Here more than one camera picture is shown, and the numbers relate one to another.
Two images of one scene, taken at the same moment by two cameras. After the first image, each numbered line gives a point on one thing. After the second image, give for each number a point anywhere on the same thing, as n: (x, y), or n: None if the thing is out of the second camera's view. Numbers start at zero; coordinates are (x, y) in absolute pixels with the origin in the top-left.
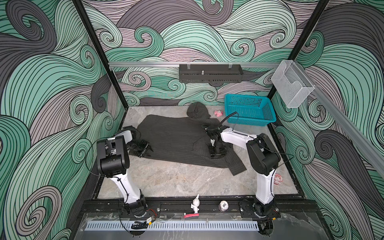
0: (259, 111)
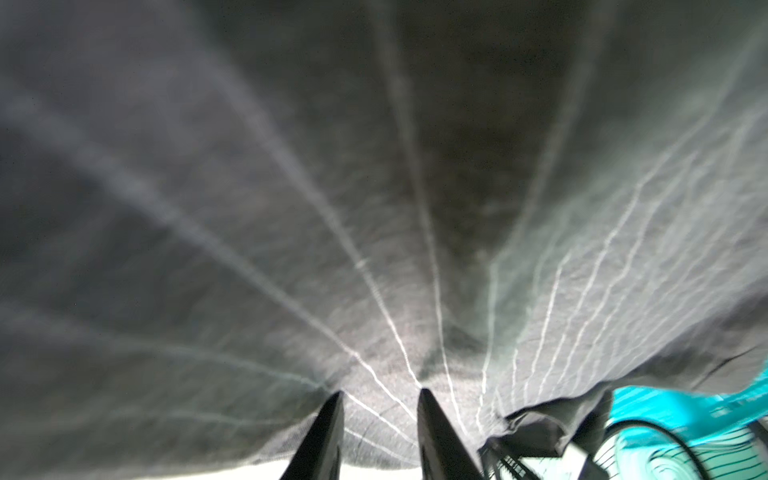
0: (727, 429)
